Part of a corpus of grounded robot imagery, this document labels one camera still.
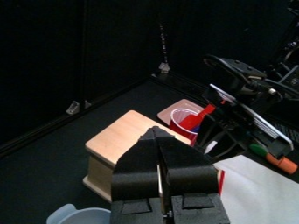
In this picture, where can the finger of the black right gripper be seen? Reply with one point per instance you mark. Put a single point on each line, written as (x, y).
(234, 144)
(206, 131)

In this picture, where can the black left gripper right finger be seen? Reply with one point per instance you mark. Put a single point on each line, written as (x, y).
(192, 175)

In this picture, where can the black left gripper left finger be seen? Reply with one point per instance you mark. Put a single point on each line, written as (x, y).
(137, 172)

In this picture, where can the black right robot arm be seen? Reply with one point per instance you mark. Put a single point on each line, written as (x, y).
(290, 49)

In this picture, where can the red and white toy sushi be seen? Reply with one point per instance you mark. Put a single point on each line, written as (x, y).
(222, 182)

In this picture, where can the white cutting board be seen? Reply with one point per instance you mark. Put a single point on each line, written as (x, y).
(261, 195)

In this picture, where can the blue plastic utensil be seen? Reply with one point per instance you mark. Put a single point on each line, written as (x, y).
(196, 128)

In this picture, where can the red plastic utensil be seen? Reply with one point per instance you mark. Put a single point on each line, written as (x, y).
(194, 118)

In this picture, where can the red plastic cup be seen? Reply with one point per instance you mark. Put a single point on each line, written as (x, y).
(181, 124)

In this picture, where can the orange toy carrot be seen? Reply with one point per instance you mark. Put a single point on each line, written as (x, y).
(278, 160)

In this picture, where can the wooden box with red face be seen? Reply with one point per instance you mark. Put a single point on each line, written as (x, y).
(117, 137)

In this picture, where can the grey bowl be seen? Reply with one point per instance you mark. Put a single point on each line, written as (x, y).
(78, 216)

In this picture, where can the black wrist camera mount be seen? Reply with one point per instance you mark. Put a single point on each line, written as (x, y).
(241, 70)

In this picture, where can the clear corner bracket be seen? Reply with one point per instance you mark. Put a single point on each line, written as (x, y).
(73, 107)
(87, 103)

